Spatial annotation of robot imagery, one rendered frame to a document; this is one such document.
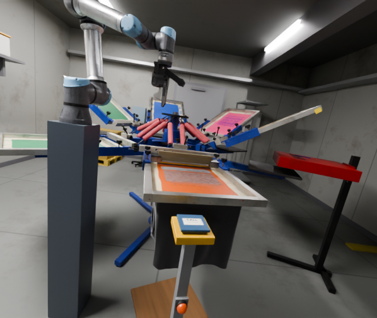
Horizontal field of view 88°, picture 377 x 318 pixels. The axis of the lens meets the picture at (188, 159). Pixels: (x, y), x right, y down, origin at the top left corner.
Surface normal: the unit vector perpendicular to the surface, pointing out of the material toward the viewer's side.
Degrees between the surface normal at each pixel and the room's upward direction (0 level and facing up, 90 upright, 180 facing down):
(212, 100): 90
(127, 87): 90
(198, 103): 90
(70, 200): 90
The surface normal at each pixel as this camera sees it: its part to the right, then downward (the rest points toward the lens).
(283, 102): 0.01, 0.22
